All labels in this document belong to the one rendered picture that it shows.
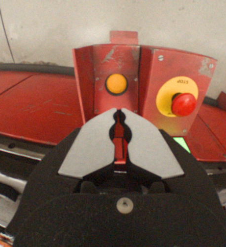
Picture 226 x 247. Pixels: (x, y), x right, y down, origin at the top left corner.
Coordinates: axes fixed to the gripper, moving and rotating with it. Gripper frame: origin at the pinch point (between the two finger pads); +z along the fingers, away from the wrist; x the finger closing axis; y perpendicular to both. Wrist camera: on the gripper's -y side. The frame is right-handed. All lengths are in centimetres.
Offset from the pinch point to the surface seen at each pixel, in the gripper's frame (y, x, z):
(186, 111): 1.4, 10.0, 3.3
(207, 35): -28, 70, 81
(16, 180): 14.5, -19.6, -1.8
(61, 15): -34, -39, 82
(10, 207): 25.7, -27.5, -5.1
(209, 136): 22, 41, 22
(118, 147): 9.1, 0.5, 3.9
